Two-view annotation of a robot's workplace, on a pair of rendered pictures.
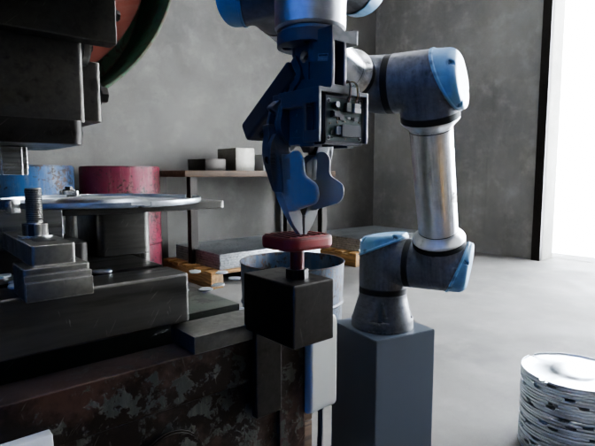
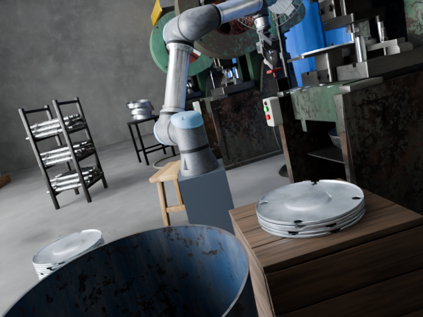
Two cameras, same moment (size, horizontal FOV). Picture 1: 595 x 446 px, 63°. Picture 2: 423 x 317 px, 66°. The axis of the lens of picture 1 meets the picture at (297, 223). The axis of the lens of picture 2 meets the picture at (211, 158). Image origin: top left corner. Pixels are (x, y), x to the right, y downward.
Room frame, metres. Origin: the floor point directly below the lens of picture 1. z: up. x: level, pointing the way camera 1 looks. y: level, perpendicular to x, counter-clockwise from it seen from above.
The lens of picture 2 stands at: (2.26, 0.42, 0.76)
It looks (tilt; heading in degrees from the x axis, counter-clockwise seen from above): 12 degrees down; 207
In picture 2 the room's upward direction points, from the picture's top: 14 degrees counter-clockwise
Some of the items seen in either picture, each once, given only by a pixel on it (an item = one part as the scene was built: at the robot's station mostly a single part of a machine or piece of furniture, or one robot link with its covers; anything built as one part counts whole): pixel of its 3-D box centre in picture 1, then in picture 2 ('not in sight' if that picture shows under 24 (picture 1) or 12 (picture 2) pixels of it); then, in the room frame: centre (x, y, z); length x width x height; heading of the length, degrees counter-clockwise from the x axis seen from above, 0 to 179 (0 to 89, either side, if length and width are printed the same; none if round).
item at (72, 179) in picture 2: not in sight; (66, 151); (0.09, -2.20, 0.47); 0.46 x 0.43 x 0.95; 110
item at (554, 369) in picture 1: (575, 371); (68, 246); (1.38, -0.83, 0.24); 0.29 x 0.29 x 0.01
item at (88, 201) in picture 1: (103, 200); (330, 48); (0.72, 0.29, 0.78); 0.29 x 0.29 x 0.01
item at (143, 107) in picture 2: not in sight; (148, 129); (-1.17, -2.15, 0.40); 0.45 x 0.40 x 0.79; 52
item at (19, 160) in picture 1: (11, 160); (351, 28); (0.65, 0.38, 0.84); 0.05 x 0.03 x 0.04; 40
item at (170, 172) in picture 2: not in sight; (184, 191); (0.61, -0.68, 0.16); 0.34 x 0.24 x 0.34; 12
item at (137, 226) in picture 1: (135, 241); (322, 66); (0.76, 0.26, 0.72); 0.25 x 0.14 x 0.14; 130
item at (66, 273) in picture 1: (37, 235); not in sight; (0.51, 0.28, 0.76); 0.17 x 0.06 x 0.10; 40
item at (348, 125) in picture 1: (314, 93); (265, 39); (0.52, -0.02, 0.91); 0.09 x 0.08 x 0.12; 41
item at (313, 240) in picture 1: (297, 265); (275, 76); (0.54, 0.00, 0.72); 0.07 x 0.06 x 0.08; 130
